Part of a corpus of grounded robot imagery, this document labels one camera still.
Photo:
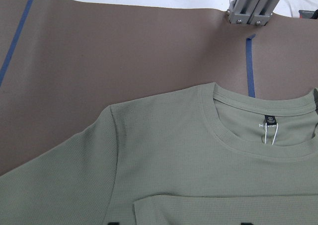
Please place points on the olive green long-sleeve shirt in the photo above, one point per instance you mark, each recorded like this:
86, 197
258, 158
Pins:
199, 156

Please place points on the aluminium frame post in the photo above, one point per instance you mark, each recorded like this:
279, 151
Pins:
252, 12

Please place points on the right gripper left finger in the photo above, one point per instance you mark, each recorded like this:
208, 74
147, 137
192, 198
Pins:
114, 223

